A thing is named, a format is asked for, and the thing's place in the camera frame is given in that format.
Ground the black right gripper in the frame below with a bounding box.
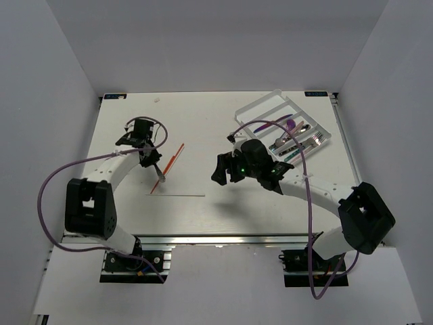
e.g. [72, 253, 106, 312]
[210, 150, 260, 186]

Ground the ornate silver table knife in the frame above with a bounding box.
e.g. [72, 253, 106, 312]
[154, 164, 166, 183]

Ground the iridescent rainbow steak knife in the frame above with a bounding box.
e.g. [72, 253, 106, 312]
[254, 114, 292, 133]

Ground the iridescent purple ornate spoon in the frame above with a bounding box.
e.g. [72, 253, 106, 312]
[280, 118, 296, 139]

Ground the black handled silver spoon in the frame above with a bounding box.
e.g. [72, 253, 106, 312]
[269, 124, 312, 150]

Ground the clear chopstick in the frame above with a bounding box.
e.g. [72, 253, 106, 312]
[146, 193, 206, 197]

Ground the black handled silver fork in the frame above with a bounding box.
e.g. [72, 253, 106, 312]
[278, 132, 327, 156]

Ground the teal handled silver fork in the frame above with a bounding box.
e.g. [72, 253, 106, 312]
[284, 144, 320, 163]

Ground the pink handled silver spoon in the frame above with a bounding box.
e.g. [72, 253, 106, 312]
[275, 121, 304, 147]

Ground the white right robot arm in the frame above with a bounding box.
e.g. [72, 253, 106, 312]
[211, 139, 396, 270]

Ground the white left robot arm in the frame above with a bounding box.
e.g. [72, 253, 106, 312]
[65, 117, 165, 270]

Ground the orange chopstick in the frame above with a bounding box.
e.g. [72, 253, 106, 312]
[150, 143, 185, 194]
[163, 155, 176, 177]

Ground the white compartment cutlery tray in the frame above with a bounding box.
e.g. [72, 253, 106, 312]
[234, 90, 332, 165]

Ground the blue label sticker left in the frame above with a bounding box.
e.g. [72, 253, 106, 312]
[103, 93, 127, 100]

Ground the blue label sticker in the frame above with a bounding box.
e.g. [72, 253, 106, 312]
[304, 91, 328, 97]
[103, 93, 127, 100]

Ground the blue label sticker right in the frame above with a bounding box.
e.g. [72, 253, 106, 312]
[304, 91, 328, 97]

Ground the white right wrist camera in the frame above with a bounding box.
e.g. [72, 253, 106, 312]
[227, 133, 249, 152]

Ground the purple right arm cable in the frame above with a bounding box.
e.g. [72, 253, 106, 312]
[228, 121, 361, 301]

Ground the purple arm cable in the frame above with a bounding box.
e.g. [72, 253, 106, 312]
[37, 116, 170, 284]
[228, 121, 361, 301]

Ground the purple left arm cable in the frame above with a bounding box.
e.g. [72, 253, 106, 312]
[37, 116, 170, 284]

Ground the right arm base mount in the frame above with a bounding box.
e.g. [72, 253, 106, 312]
[278, 249, 349, 288]

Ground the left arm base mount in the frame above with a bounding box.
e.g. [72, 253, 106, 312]
[99, 246, 173, 284]

